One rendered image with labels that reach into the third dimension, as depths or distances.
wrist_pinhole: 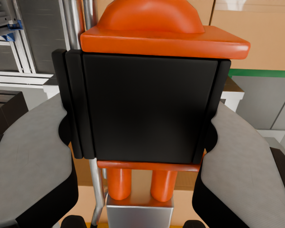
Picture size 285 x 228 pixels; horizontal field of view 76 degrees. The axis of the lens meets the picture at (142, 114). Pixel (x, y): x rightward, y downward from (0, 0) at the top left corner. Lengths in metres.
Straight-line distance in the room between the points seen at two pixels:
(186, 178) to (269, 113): 1.33
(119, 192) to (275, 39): 0.70
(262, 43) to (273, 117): 1.06
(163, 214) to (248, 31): 0.64
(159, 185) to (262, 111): 1.53
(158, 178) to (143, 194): 0.03
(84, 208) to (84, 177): 0.09
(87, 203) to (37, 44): 0.87
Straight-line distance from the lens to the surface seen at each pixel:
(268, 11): 0.74
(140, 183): 0.19
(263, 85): 1.54
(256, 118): 1.68
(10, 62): 1.26
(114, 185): 0.17
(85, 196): 0.46
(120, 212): 0.19
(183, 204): 0.47
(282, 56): 0.81
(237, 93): 0.72
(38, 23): 1.11
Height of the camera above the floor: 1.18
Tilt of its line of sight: 57 degrees down
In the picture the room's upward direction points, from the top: 179 degrees counter-clockwise
